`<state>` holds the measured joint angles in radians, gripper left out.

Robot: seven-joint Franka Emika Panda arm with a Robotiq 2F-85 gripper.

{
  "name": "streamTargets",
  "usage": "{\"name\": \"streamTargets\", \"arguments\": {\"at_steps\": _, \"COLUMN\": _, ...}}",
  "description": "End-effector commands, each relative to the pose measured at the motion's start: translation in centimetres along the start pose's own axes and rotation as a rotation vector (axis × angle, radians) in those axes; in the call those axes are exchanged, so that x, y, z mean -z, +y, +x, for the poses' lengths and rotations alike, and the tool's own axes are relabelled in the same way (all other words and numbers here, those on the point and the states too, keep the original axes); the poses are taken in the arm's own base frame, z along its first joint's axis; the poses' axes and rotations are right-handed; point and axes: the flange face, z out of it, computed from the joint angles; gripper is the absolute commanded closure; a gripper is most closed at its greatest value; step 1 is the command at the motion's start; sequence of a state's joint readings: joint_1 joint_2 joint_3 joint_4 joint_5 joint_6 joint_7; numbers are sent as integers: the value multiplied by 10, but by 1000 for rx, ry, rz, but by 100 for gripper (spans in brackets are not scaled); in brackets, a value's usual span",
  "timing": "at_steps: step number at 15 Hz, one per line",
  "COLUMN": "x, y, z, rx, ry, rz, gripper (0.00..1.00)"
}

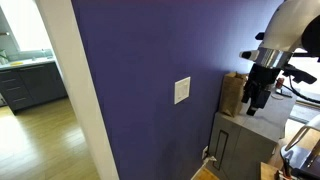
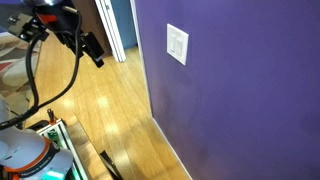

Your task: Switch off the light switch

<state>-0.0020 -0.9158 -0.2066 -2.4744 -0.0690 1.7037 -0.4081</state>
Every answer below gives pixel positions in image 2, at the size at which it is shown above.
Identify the white light switch plate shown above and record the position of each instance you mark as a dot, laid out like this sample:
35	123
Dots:
177	43

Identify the white wall corner trim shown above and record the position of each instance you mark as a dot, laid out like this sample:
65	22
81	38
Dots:
141	56

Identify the brown wooden cabinet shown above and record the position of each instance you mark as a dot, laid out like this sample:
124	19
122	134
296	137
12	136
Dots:
90	13

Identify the patterned rug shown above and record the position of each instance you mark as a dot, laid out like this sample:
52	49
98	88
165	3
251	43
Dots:
13	73

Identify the white door frame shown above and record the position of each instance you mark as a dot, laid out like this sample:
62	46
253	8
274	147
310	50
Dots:
111	30

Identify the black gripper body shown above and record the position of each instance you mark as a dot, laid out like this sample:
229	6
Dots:
63	21

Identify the small black clamp lever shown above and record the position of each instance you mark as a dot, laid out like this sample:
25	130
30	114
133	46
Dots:
50	115

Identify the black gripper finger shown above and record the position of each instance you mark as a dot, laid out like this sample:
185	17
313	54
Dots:
75	45
95	50

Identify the white baseboard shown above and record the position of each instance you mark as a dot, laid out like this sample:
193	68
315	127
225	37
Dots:
171	150

